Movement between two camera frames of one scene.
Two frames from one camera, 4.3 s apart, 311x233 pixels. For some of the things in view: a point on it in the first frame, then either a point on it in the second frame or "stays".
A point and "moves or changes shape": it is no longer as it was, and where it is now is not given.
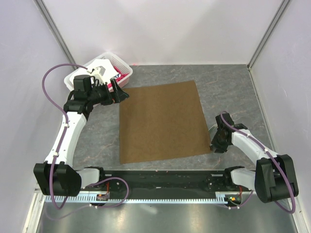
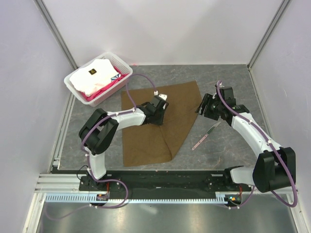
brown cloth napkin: (161, 121) moves or changes shape
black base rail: (166, 182) stays
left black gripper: (118, 95) → (160, 122)
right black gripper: (219, 148) → (208, 100)
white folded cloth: (110, 71) stays
